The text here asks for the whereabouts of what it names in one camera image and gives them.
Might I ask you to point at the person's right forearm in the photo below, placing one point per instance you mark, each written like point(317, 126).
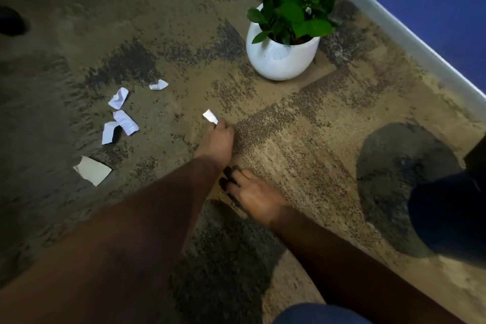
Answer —
point(341, 270)

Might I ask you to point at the white baseboard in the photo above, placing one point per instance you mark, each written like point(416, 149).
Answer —
point(417, 46)

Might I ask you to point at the small curled white paper scrap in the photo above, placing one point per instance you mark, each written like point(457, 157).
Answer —
point(158, 85)

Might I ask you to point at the black chair caster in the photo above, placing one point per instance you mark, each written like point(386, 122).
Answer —
point(11, 22)

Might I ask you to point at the blue shorts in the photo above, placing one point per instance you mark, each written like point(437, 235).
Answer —
point(322, 316)

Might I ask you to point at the curved white paper strip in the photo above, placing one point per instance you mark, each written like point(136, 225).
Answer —
point(209, 115)

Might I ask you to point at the green potted plant white pot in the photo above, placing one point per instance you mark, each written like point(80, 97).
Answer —
point(277, 61)

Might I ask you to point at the person's left forearm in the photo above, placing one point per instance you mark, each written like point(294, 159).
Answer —
point(133, 240)

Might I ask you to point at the person's left hand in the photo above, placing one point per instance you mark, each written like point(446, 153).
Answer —
point(216, 143)

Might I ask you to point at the person's right hand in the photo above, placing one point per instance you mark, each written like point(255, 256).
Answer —
point(256, 196)

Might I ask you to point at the black bin with liner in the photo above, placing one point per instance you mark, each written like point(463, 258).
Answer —
point(448, 213)

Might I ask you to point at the pile of torn paper scraps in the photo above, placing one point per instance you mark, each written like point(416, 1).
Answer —
point(92, 170)

